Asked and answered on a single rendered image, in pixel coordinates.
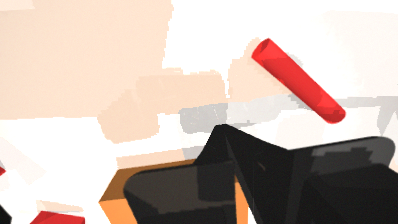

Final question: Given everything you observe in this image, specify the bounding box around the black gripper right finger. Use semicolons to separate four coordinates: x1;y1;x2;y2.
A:
221;124;395;224

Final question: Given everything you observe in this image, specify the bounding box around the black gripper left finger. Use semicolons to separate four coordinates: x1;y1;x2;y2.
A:
123;125;237;224

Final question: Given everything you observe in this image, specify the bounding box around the red cylinder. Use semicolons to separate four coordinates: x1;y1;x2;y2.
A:
251;38;346;124

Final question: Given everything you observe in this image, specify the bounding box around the red square block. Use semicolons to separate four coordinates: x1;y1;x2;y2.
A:
0;166;7;176
30;210;85;224

